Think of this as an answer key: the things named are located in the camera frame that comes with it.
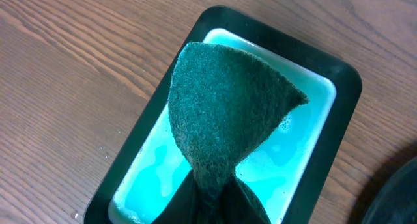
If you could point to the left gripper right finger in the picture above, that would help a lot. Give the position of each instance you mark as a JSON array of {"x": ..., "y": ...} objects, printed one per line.
[{"x": 240, "y": 208}]

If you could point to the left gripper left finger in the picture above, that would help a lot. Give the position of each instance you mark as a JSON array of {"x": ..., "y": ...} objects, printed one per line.
[{"x": 183, "y": 207}]

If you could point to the green scrub sponge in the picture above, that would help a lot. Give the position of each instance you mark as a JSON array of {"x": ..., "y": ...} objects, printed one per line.
[{"x": 223, "y": 104}]

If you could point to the black rectangular soap tray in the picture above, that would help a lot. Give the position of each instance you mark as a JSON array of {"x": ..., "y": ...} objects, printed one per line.
[{"x": 287, "y": 172}]

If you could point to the black round tray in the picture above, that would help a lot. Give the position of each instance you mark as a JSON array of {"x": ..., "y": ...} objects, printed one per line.
[{"x": 395, "y": 203}]

